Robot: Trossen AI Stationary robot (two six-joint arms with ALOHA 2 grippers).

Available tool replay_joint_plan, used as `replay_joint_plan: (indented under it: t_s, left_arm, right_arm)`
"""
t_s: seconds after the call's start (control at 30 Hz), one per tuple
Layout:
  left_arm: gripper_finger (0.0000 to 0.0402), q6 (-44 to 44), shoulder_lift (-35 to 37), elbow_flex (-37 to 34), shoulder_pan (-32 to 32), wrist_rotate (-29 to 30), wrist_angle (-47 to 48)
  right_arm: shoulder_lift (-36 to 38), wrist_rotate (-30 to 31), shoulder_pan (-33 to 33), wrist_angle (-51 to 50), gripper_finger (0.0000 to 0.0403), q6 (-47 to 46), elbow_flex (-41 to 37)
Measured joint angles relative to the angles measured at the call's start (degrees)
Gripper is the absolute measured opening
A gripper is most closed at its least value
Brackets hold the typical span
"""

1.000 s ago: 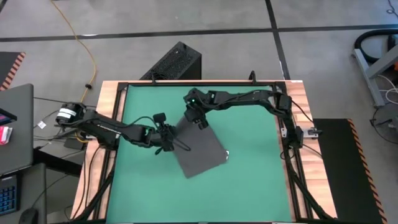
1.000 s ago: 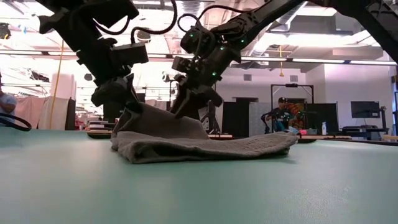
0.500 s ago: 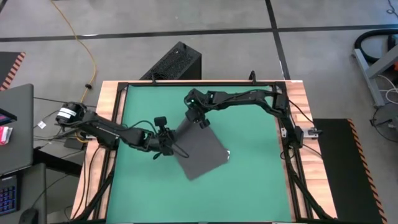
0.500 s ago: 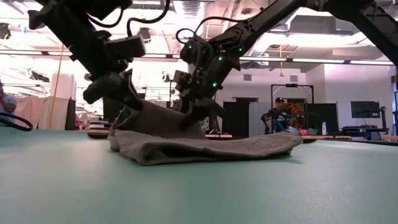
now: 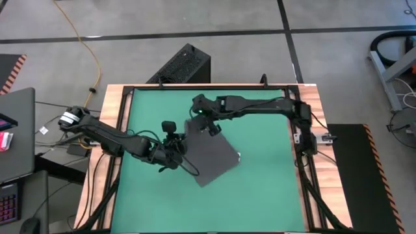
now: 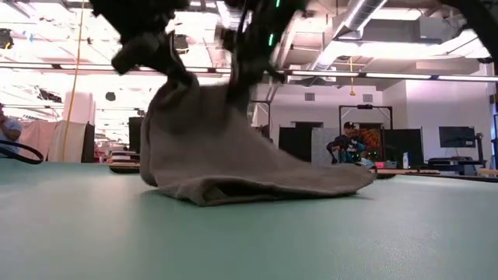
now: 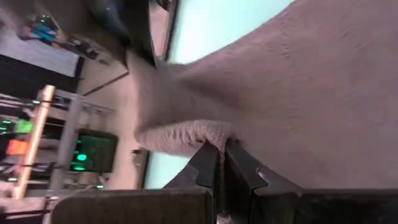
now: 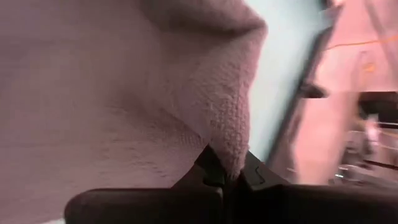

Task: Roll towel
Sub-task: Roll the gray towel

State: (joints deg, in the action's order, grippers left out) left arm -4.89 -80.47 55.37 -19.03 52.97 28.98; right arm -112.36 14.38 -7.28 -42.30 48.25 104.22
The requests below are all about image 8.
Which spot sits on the black metal table frame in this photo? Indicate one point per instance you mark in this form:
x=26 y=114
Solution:
x=295 y=105

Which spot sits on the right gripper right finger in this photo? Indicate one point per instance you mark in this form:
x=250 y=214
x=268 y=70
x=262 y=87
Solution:
x=255 y=177

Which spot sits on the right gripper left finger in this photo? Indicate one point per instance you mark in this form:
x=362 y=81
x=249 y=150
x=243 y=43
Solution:
x=205 y=177

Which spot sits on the grey towel with white label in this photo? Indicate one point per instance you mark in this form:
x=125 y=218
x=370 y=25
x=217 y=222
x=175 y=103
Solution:
x=93 y=93

